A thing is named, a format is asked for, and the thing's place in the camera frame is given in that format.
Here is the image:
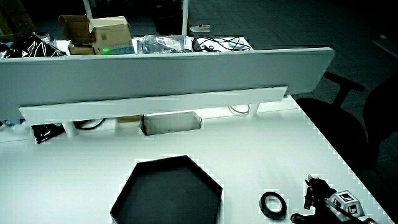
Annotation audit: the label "person's right hand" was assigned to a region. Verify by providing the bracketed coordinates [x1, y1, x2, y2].
[290, 175, 379, 224]

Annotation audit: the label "black tape roll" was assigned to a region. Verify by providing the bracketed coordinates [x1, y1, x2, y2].
[259, 191, 287, 220]

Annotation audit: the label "white desk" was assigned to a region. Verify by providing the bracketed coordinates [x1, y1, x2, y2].
[0, 95, 395, 224]

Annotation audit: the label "white desk shelf riser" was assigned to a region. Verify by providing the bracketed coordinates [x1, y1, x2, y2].
[18, 86, 289, 138]

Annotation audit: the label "grey desk divider panel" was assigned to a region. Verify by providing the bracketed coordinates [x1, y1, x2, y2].
[0, 47, 335, 121]

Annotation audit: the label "black office chair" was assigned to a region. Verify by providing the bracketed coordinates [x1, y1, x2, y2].
[294, 71, 398, 172]

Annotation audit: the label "black hexagonal tray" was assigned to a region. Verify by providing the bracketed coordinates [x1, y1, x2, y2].
[109, 155, 223, 224]

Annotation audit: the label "grey rectangular box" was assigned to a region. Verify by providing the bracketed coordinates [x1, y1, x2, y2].
[141, 111, 203, 136]

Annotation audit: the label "white power strip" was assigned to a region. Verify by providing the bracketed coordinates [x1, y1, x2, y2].
[189, 24, 212, 34]

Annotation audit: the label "small flat cardboard box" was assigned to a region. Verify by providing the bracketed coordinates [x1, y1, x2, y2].
[117, 114, 144, 123]

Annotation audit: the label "clear plastic bag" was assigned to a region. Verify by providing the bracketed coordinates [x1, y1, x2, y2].
[132, 34, 194, 55]

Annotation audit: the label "white upright pole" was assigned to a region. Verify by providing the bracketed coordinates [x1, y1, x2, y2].
[181, 0, 190, 37]

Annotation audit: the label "open cardboard box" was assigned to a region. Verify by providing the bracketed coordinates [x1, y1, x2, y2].
[58, 14, 136, 56]

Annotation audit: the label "small black plastic bag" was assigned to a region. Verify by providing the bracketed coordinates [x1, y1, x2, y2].
[30, 123, 66, 144]

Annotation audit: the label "white slanted pole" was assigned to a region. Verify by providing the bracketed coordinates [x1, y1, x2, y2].
[82, 0, 94, 21]

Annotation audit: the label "large black plastic bag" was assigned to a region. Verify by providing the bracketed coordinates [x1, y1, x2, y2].
[0, 32, 67, 59]

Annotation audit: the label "brown cardboard carton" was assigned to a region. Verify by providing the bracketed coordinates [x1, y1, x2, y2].
[0, 0, 36, 42]

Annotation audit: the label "tangled black cables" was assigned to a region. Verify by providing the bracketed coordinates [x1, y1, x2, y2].
[192, 36, 252, 52]

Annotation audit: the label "black cable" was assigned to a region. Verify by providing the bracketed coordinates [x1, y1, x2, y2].
[73, 118, 107, 131]

